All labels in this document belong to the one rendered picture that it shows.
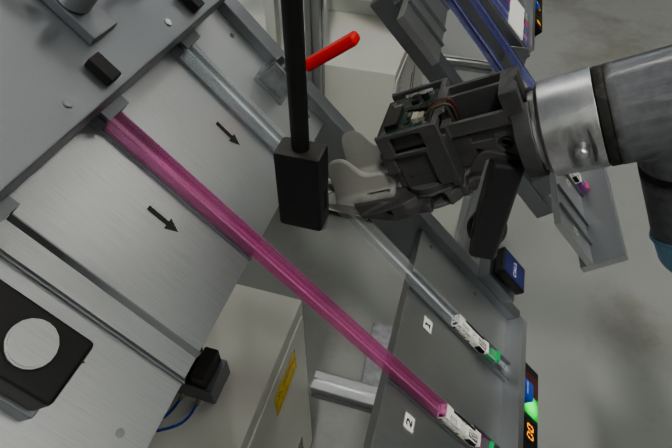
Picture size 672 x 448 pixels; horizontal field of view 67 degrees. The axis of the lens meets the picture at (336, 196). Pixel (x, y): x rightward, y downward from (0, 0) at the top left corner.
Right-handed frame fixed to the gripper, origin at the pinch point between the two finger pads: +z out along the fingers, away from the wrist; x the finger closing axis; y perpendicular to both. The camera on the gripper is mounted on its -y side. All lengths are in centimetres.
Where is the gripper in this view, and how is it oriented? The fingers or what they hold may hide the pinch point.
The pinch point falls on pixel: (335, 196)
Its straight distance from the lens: 51.2
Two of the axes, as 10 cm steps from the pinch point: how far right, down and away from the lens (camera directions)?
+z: -8.4, 1.8, 5.1
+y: -4.6, -7.3, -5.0
